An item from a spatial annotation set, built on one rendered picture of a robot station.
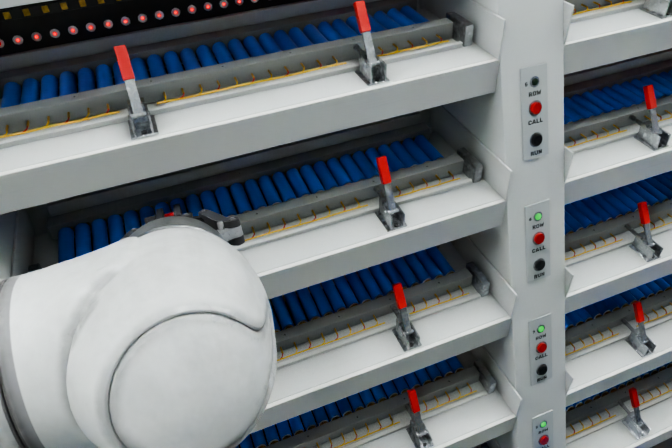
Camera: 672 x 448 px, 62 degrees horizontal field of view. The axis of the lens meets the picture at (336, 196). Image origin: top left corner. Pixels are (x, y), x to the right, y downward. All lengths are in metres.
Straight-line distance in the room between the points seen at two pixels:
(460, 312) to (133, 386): 0.67
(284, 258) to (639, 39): 0.56
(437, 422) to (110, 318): 0.76
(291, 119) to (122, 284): 0.39
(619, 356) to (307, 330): 0.57
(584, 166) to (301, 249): 0.43
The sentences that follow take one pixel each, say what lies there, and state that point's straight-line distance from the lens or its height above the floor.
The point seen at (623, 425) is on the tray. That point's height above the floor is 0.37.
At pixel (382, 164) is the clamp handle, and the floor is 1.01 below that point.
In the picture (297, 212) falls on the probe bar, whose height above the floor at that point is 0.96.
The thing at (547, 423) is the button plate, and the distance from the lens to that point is 1.05.
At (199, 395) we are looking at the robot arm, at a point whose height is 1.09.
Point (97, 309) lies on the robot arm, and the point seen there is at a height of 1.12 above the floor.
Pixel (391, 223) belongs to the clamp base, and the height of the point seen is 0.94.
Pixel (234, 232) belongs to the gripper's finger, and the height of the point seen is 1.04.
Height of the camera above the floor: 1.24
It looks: 22 degrees down
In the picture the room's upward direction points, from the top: 10 degrees counter-clockwise
